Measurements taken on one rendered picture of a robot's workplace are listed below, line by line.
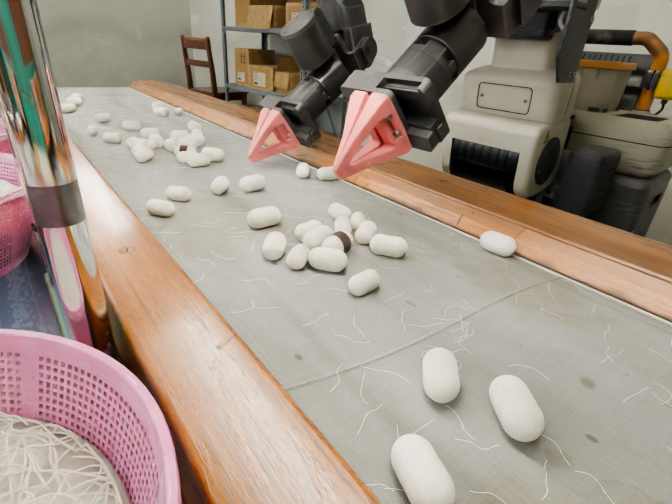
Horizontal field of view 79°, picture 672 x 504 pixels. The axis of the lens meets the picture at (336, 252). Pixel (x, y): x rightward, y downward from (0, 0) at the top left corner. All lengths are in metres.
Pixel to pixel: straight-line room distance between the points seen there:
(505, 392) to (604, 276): 0.22
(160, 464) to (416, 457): 0.11
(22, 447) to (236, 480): 0.13
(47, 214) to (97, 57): 4.98
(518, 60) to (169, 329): 0.90
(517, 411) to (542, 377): 0.07
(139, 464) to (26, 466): 0.06
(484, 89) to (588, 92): 0.32
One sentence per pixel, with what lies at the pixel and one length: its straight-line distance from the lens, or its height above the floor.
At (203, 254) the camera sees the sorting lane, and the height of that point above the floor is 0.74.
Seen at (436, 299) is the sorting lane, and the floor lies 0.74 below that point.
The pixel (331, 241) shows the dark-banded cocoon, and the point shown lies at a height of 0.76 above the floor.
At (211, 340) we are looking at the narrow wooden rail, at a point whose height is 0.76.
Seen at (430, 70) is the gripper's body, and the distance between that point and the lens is 0.42.
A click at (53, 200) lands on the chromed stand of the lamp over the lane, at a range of 0.25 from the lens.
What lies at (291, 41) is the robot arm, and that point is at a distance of 0.66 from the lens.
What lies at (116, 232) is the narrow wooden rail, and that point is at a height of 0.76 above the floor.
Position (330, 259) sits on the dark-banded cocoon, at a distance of 0.36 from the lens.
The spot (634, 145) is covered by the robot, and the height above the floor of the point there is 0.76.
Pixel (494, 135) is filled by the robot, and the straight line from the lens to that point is 0.97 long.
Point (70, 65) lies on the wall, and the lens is 5.17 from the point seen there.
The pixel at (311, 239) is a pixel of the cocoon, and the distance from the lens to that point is 0.39.
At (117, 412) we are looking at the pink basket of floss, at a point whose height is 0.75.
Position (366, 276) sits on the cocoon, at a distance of 0.33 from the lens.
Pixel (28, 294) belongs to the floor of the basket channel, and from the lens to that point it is 0.52.
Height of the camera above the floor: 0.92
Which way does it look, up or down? 27 degrees down
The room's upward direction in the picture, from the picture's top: 4 degrees clockwise
